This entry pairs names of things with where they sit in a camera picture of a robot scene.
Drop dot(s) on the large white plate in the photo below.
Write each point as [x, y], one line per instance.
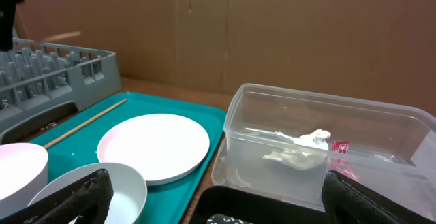
[163, 148]

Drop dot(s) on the black plastic tray bin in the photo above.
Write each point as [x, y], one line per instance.
[251, 208]

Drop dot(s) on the grey bowl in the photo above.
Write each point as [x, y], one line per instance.
[130, 190]

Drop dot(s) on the wooden chopstick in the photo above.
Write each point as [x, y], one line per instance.
[84, 124]
[59, 37]

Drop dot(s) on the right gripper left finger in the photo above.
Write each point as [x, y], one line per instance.
[85, 201]

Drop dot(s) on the red snack wrapper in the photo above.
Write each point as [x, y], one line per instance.
[341, 165]

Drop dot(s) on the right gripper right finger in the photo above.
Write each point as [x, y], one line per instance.
[347, 201]

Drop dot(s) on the teal plastic tray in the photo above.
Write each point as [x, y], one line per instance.
[166, 203]

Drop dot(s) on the pile of rice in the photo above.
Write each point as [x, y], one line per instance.
[223, 219]

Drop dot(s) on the clear plastic bin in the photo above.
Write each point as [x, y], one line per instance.
[391, 147]

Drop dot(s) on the white tissue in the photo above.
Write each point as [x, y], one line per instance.
[305, 152]

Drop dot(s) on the grey dishwasher rack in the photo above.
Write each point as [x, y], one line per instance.
[43, 82]

